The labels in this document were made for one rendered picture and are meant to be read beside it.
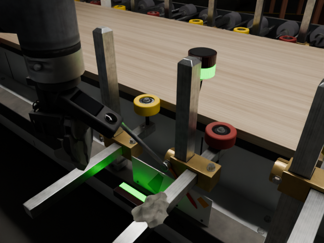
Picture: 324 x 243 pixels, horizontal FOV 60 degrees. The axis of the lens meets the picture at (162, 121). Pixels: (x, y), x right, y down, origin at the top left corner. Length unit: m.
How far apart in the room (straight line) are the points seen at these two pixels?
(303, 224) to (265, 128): 0.35
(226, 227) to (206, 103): 0.35
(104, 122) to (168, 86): 0.48
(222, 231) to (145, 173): 0.25
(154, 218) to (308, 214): 0.27
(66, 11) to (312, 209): 0.48
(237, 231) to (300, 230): 0.32
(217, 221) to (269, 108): 0.35
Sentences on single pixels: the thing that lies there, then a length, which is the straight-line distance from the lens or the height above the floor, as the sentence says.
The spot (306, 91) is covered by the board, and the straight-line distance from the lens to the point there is 1.02.
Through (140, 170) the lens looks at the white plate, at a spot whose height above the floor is 0.76.
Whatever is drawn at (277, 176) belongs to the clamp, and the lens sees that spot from 0.56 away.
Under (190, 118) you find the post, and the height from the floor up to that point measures 0.99.
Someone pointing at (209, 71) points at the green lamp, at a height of 1.09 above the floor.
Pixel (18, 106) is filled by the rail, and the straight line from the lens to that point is 1.37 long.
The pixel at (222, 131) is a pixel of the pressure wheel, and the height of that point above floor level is 0.91.
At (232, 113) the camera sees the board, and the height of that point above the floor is 0.90.
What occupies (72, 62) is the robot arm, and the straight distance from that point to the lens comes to 0.46.
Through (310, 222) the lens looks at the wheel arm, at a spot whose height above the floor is 0.96.
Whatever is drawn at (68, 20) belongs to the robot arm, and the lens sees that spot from 0.45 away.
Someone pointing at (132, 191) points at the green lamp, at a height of 0.70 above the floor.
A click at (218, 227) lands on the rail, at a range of 0.78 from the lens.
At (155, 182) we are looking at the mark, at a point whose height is 0.75.
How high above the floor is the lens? 1.32
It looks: 34 degrees down
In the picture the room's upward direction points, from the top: straight up
